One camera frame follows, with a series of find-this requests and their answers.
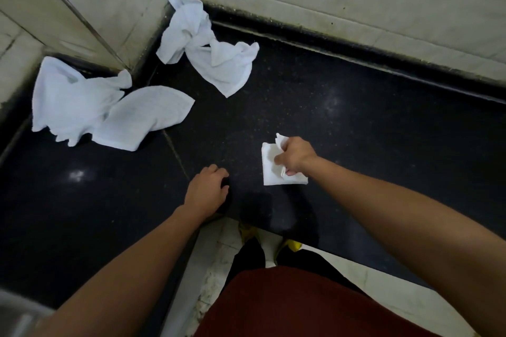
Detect white ribbed towel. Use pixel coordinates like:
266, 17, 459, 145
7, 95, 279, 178
31, 56, 195, 152

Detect person's left forearm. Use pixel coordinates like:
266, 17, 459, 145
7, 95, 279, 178
31, 205, 206, 337

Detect black trousers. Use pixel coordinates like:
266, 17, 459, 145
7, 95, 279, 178
224, 236, 369, 299

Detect red shirt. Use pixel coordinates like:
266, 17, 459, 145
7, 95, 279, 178
194, 266, 440, 337

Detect person's left hand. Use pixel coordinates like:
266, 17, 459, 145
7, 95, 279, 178
183, 164, 230, 220

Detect grey metal basin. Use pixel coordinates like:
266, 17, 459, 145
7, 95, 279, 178
0, 289, 55, 337

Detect yellow shoe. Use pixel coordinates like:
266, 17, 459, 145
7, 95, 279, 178
238, 221, 259, 244
275, 238, 303, 259

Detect white crumpled towel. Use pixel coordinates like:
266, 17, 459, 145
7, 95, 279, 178
156, 0, 260, 98

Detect person's right forearm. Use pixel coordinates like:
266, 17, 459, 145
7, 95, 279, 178
301, 156, 506, 337

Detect person's right hand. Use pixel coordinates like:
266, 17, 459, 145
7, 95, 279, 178
274, 136, 319, 176

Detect small white cloth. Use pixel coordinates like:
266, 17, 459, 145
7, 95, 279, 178
261, 133, 308, 186

